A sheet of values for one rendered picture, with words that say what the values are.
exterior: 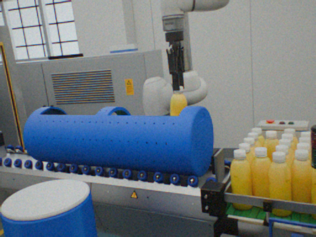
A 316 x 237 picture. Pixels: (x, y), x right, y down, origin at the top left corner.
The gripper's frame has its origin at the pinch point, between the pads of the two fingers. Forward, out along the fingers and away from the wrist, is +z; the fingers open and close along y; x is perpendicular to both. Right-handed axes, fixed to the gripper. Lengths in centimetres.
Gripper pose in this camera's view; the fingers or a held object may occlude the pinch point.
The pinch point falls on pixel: (178, 81)
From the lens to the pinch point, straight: 140.5
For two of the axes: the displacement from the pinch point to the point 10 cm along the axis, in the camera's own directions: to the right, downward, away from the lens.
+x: 8.8, 0.1, -4.7
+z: 1.0, 9.7, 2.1
